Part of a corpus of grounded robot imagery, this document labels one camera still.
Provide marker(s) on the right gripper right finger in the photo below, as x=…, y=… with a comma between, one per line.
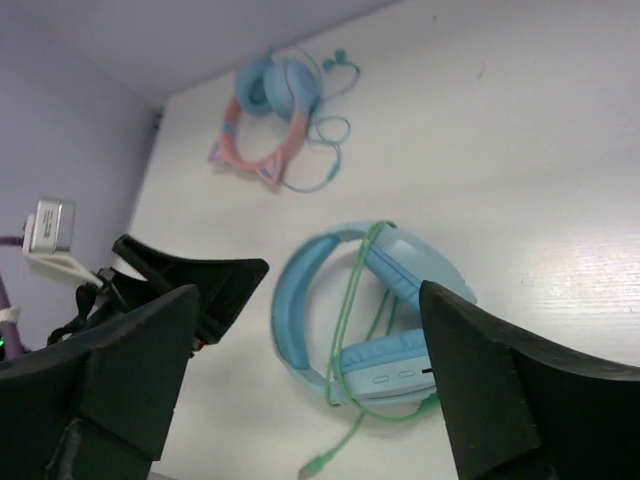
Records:
x=519, y=406

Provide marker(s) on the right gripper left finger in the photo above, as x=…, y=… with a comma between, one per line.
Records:
x=98, y=405

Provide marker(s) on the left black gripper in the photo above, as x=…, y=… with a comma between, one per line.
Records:
x=224, y=288

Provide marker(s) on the light blue headphones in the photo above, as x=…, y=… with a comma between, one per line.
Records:
x=378, y=355

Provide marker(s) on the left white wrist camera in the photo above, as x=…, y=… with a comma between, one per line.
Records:
x=47, y=243

